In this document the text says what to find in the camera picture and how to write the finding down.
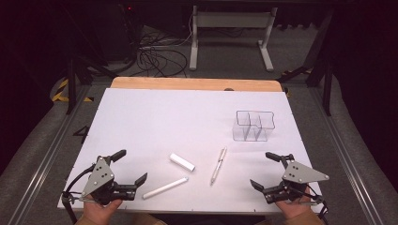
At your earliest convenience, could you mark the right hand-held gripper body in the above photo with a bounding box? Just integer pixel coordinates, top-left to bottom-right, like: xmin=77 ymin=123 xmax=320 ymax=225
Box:
xmin=262 ymin=153 xmax=331 ymax=205

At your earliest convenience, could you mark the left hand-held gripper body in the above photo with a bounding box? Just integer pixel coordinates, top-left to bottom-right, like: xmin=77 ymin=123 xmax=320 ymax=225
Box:
xmin=79 ymin=156 xmax=139 ymax=206

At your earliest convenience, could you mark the long white pen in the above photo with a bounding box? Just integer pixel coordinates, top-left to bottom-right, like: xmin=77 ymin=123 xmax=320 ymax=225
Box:
xmin=142 ymin=176 xmax=190 ymax=201

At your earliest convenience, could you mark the clear plastic pen organizer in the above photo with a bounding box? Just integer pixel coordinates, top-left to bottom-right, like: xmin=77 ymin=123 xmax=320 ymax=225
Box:
xmin=232 ymin=110 xmax=276 ymax=143

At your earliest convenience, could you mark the silver pen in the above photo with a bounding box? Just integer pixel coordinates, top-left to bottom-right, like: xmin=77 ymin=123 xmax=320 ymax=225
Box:
xmin=209 ymin=146 xmax=228 ymax=187

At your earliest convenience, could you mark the short white tube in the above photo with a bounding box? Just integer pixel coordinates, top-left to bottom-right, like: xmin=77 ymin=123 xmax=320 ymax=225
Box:
xmin=169 ymin=152 xmax=196 ymax=173

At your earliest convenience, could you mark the person's right hand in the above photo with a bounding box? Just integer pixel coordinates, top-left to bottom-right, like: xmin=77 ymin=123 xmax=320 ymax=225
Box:
xmin=274 ymin=187 xmax=313 ymax=220

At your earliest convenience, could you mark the person's left hand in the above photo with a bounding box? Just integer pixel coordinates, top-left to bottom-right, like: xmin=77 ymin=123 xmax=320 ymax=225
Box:
xmin=83 ymin=194 xmax=124 ymax=224

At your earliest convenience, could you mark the black metal stand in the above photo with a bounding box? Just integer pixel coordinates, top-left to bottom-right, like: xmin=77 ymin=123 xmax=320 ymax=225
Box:
xmin=64 ymin=54 xmax=117 ymax=115
xmin=276 ymin=8 xmax=335 ymax=117

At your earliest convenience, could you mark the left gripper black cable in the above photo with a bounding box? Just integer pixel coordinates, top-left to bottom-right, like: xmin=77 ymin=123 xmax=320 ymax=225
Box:
xmin=60 ymin=163 xmax=97 ymax=225

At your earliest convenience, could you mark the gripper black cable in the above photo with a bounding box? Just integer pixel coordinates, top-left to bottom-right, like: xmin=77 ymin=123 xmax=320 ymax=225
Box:
xmin=308 ymin=191 xmax=330 ymax=225
xmin=60 ymin=163 xmax=97 ymax=225

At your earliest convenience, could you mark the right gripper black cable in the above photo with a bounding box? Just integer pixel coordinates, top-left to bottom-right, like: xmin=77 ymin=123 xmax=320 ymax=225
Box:
xmin=308 ymin=191 xmax=330 ymax=225

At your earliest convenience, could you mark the grey metal floor rail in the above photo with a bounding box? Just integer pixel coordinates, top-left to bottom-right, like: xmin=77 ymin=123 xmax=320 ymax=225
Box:
xmin=308 ymin=87 xmax=385 ymax=225
xmin=8 ymin=83 xmax=92 ymax=225

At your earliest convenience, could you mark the tangle of black floor cables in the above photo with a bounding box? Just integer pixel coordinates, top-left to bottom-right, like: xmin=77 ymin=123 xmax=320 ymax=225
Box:
xmin=136 ymin=31 xmax=190 ymax=79

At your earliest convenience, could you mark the white metal stand frame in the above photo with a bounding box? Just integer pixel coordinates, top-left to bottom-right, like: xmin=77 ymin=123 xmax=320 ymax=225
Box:
xmin=189 ymin=4 xmax=279 ymax=73

